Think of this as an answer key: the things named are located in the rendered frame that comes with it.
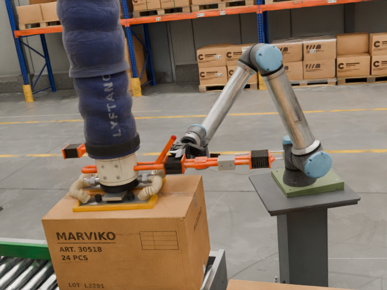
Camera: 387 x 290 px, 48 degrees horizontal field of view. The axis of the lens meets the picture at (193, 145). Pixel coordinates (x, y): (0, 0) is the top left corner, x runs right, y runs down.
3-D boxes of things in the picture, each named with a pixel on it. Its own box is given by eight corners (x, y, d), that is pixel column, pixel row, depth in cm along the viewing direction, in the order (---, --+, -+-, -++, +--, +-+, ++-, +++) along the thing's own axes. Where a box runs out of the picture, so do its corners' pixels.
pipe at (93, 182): (72, 202, 179) (69, 190, 177) (93, 178, 202) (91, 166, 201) (152, 198, 174) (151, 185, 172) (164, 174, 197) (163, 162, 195)
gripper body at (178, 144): (170, 163, 191) (178, 152, 202) (189, 164, 189) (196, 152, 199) (168, 148, 188) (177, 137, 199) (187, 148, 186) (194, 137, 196)
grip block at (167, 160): (163, 175, 178) (162, 162, 176) (167, 167, 187) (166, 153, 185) (183, 174, 177) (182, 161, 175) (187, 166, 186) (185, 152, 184)
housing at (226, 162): (217, 171, 176) (216, 160, 175) (219, 164, 182) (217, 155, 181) (235, 170, 175) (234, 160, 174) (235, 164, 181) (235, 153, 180)
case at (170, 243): (61, 300, 189) (40, 218, 176) (97, 249, 226) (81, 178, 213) (197, 304, 176) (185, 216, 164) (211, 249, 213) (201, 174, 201)
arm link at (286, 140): (304, 156, 255) (302, 128, 249) (318, 166, 239) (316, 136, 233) (280, 162, 252) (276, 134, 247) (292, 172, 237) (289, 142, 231)
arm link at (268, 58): (321, 160, 238) (268, 36, 211) (338, 171, 222) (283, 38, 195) (298, 174, 237) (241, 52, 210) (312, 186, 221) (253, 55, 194)
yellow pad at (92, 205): (72, 212, 178) (69, 201, 177) (81, 201, 188) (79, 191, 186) (153, 209, 173) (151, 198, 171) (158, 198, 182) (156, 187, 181)
